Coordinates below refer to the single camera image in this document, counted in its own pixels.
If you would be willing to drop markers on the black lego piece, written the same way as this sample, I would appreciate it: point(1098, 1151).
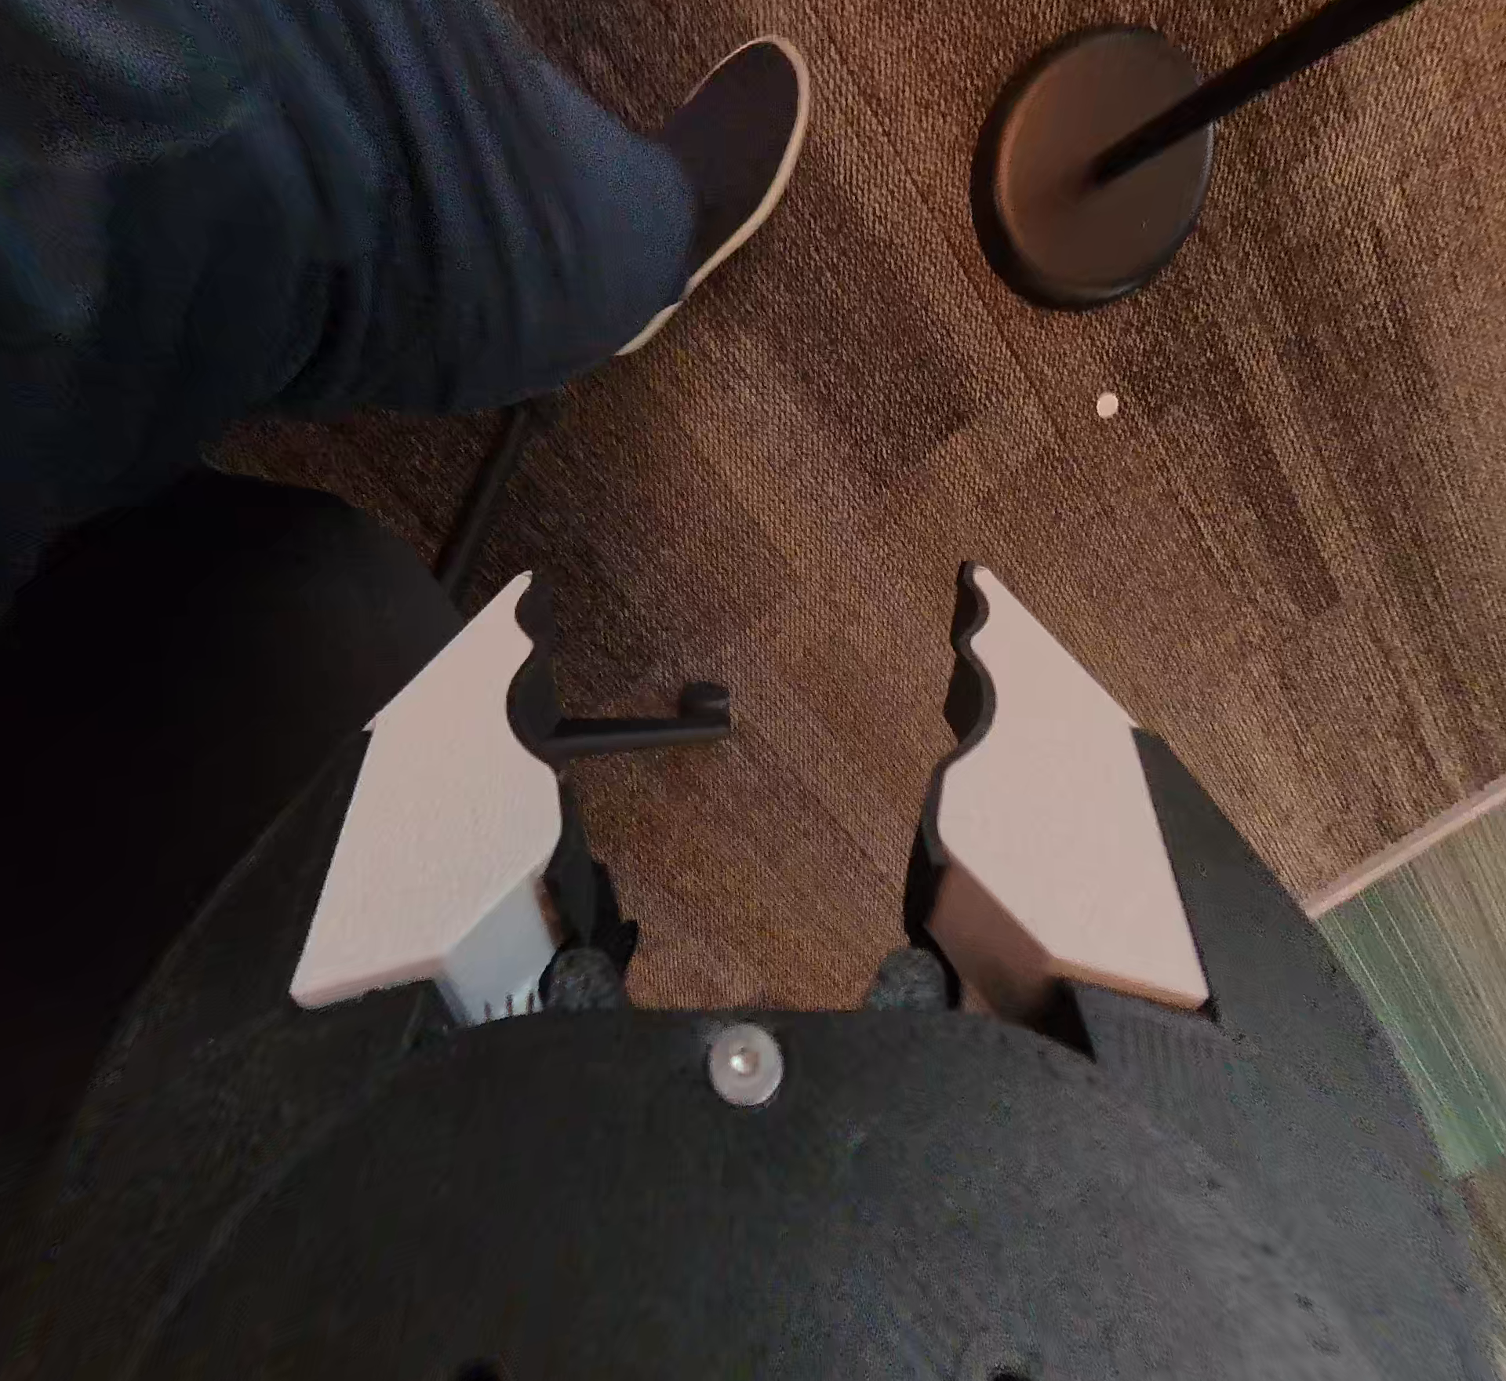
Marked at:
point(637, 732)

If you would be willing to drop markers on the person's dark shoe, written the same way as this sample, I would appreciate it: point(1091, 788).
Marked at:
point(741, 146)

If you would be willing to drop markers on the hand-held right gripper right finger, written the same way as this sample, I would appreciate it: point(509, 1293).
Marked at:
point(1071, 816)

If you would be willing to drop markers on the person's dark blue trousers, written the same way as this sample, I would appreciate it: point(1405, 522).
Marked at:
point(292, 171)

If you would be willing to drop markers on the black floor stand pole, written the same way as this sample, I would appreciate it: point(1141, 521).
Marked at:
point(1093, 227)

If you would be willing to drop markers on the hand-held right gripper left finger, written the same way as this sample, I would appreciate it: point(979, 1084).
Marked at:
point(434, 816)

